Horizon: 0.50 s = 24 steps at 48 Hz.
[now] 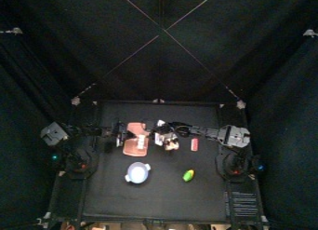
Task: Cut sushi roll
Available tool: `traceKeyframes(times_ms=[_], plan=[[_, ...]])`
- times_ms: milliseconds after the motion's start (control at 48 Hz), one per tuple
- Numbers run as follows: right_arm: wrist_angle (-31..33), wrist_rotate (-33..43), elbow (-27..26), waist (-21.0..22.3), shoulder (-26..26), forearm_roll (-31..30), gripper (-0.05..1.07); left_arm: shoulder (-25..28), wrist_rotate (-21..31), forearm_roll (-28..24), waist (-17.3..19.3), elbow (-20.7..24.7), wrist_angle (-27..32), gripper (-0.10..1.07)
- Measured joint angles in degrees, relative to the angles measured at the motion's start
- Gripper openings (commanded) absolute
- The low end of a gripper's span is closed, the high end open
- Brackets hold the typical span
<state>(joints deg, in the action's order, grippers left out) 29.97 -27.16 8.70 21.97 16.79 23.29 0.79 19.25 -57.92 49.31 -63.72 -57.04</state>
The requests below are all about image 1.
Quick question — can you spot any reddish brown cutting board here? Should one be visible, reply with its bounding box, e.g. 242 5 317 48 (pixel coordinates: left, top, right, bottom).
122 122 150 157

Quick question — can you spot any small red toy piece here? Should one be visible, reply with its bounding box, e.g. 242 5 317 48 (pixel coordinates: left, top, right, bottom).
190 138 201 152

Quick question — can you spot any green yellow toy food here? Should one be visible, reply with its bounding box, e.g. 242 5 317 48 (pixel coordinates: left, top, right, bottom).
182 169 197 183

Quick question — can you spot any white blue handled bowl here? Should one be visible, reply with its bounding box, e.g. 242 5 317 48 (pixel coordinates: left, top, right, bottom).
124 161 153 185

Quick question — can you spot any thin diagonal cord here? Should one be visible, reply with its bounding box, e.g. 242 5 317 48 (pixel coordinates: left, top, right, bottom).
115 0 241 101
76 0 221 98

